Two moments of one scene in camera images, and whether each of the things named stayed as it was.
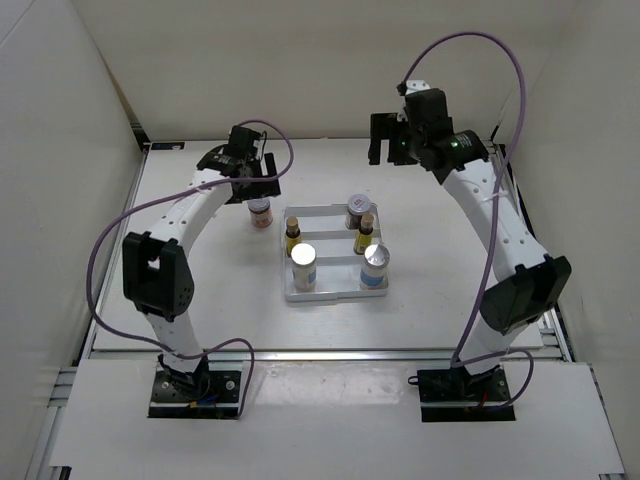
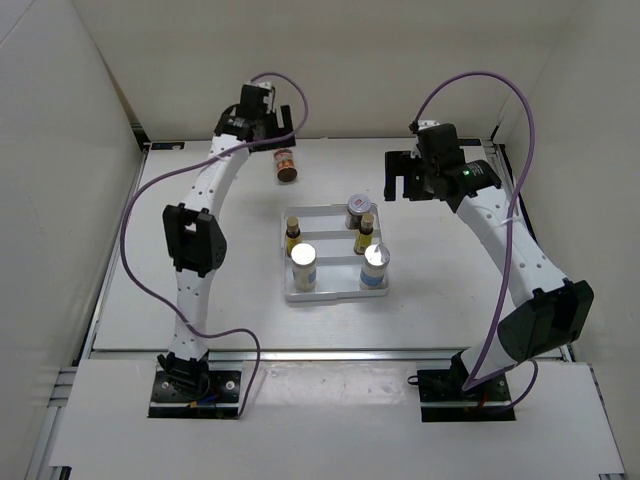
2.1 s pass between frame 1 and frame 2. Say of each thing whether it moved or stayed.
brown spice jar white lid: stayed
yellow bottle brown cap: stayed
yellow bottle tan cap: stayed
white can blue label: stayed
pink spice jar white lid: moved
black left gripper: moved
